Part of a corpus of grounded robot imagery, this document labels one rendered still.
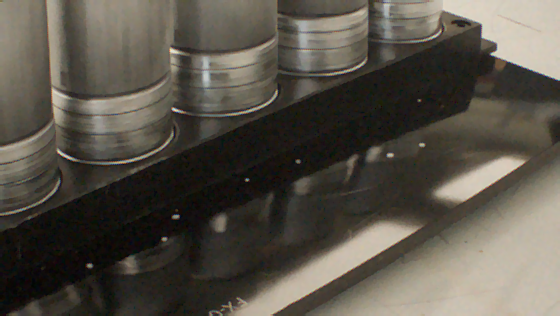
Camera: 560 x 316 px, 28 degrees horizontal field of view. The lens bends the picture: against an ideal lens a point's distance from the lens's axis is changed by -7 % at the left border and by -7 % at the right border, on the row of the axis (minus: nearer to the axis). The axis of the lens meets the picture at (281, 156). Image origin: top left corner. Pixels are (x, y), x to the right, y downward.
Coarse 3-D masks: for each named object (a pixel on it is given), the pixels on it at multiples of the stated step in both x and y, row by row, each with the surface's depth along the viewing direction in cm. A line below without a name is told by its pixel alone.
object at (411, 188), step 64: (512, 64) 28; (384, 128) 25; (448, 128) 25; (512, 128) 25; (256, 192) 22; (320, 192) 22; (384, 192) 22; (448, 192) 22; (64, 256) 20; (128, 256) 20; (192, 256) 20; (256, 256) 20; (320, 256) 20; (384, 256) 21
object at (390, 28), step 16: (368, 0) 26; (384, 0) 26; (400, 0) 26; (416, 0) 26; (432, 0) 26; (368, 16) 26; (384, 16) 26; (400, 16) 26; (416, 16) 26; (432, 16) 27; (368, 32) 27; (384, 32) 26; (400, 32) 26; (416, 32) 27; (432, 32) 27
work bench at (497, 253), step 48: (480, 0) 36; (528, 0) 36; (528, 48) 32; (528, 192) 25; (432, 240) 23; (480, 240) 23; (528, 240) 23; (384, 288) 21; (432, 288) 21; (480, 288) 21; (528, 288) 21
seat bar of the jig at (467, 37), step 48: (384, 48) 26; (432, 48) 27; (480, 48) 28; (288, 96) 24; (336, 96) 25; (384, 96) 26; (192, 144) 22; (240, 144) 23; (288, 144) 24; (96, 192) 20; (144, 192) 21; (192, 192) 22; (0, 240) 19; (48, 240) 20
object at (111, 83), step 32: (64, 0) 20; (96, 0) 20; (128, 0) 20; (160, 0) 21; (64, 32) 20; (96, 32) 20; (128, 32) 20; (160, 32) 21; (64, 64) 21; (96, 64) 20; (128, 64) 21; (160, 64) 21; (64, 96) 21; (96, 96) 21; (128, 96) 21; (160, 96) 21; (64, 128) 21; (96, 128) 21; (128, 128) 21; (160, 128) 22; (96, 160) 21; (128, 160) 21
